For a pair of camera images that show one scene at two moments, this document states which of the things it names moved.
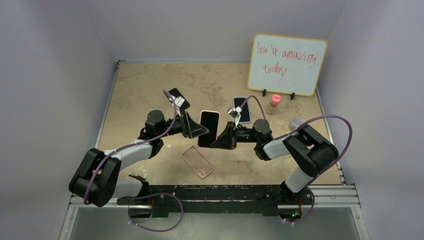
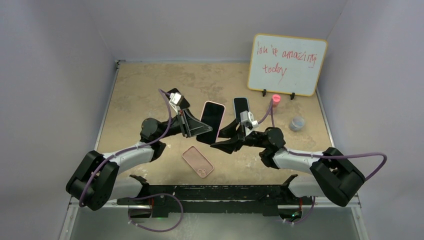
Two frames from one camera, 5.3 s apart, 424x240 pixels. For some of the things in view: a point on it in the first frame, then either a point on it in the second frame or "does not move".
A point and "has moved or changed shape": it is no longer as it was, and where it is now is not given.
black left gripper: [190, 129] does not move
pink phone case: [201, 165] does not move
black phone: [175, 93] does not move
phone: [210, 120] has moved or changed shape
